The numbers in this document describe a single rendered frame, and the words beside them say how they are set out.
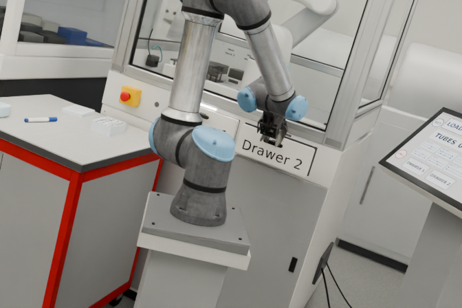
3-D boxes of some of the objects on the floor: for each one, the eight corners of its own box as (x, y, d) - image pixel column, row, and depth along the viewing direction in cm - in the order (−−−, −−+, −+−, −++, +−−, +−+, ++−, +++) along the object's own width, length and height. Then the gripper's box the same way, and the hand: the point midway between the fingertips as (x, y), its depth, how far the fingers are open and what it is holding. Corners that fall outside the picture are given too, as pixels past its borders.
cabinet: (270, 375, 217) (333, 190, 200) (62, 270, 249) (101, 102, 232) (322, 287, 305) (368, 153, 288) (163, 218, 338) (196, 93, 320)
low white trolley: (34, 375, 183) (82, 163, 166) (-96, 297, 202) (-65, 100, 186) (128, 306, 236) (172, 141, 220) (18, 249, 256) (49, 93, 239)
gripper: (252, 106, 181) (250, 150, 196) (283, 117, 177) (279, 161, 192) (263, 91, 186) (260, 135, 201) (293, 101, 183) (288, 146, 198)
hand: (273, 140), depth 198 cm, fingers closed on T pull, 3 cm apart
